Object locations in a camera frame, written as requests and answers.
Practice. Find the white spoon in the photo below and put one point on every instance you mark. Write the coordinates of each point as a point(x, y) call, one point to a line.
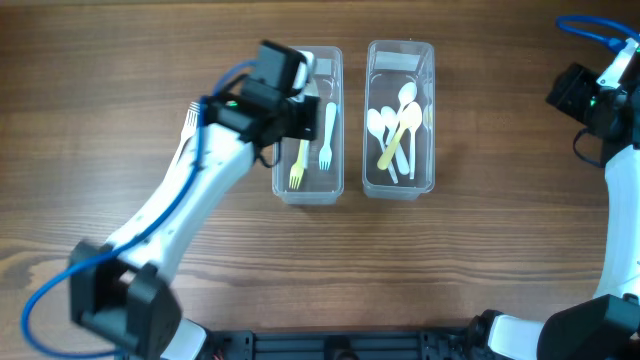
point(376, 146)
point(391, 122)
point(414, 145)
point(406, 95)

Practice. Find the cream yellow fork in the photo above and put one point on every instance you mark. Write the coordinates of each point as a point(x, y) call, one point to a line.
point(298, 168)

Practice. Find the white fork long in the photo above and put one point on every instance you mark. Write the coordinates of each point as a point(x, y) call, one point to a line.
point(188, 130)

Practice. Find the left clear plastic container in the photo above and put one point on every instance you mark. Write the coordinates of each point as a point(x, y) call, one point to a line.
point(317, 187)

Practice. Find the pale blue fork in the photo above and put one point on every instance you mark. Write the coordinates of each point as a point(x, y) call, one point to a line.
point(325, 154)

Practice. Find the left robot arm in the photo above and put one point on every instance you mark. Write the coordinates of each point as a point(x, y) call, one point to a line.
point(121, 291)

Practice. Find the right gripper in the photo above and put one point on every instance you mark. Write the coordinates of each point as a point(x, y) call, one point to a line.
point(565, 90)

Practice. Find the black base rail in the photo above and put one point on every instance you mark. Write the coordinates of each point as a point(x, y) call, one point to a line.
point(430, 344)

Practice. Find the clear plastic container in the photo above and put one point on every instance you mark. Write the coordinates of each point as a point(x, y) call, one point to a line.
point(390, 65)
point(317, 187)

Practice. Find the right clear plastic container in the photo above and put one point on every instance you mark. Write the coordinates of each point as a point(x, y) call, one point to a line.
point(390, 65)

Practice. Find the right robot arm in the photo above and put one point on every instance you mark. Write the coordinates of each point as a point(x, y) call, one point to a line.
point(607, 326)

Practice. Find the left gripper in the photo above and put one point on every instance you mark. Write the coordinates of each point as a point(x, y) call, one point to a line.
point(304, 117)

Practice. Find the yellow spoon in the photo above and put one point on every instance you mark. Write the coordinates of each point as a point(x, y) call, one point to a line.
point(406, 120)

